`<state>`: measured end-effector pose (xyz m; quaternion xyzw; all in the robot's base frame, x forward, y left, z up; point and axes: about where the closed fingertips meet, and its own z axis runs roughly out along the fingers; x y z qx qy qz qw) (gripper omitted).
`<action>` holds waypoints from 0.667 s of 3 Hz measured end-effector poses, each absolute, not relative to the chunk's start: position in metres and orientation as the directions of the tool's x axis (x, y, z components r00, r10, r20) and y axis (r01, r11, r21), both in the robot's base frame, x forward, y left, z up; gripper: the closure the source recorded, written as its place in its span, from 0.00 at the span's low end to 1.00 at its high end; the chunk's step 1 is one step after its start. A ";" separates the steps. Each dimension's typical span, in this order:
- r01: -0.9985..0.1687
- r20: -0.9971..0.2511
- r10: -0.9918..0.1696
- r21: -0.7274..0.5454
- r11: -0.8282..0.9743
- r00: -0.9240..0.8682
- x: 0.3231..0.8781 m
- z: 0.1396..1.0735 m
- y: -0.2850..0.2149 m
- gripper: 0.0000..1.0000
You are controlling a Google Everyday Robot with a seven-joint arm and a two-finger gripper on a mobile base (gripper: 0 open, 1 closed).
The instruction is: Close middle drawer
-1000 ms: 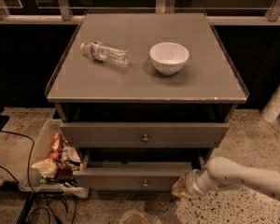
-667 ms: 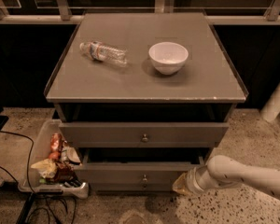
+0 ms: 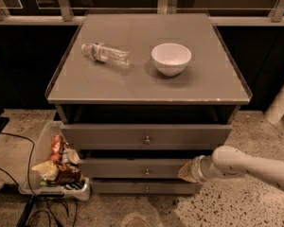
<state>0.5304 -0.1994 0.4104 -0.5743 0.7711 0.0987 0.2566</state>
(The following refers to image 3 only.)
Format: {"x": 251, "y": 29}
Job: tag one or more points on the white bowl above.
{"x": 171, "y": 59}

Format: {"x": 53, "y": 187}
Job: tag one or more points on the yellow snack bag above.
{"x": 48, "y": 170}

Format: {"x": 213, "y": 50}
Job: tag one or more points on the white cylindrical post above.
{"x": 276, "y": 110}

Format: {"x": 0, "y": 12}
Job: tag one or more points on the grey top drawer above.
{"x": 145, "y": 136}

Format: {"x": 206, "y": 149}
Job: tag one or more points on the grey bottom drawer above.
{"x": 148, "y": 187}

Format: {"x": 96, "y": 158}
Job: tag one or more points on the orange snack bag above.
{"x": 57, "y": 144}

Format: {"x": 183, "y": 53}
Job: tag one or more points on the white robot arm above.
{"x": 228, "y": 162}

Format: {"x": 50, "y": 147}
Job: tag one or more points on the grey drawer cabinet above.
{"x": 209, "y": 91}

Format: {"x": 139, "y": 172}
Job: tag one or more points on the clear plastic storage bin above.
{"x": 32, "y": 183}

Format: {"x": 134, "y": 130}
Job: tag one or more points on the brown snack bag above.
{"x": 68, "y": 174}

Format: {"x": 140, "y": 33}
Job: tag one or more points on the metal railing frame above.
{"x": 221, "y": 12}

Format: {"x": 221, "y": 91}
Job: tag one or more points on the grey drawer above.
{"x": 131, "y": 168}
{"x": 148, "y": 187}
{"x": 145, "y": 136}

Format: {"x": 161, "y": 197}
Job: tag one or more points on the clear plastic water bottle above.
{"x": 106, "y": 54}

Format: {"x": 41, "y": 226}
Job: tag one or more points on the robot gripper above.
{"x": 197, "y": 168}

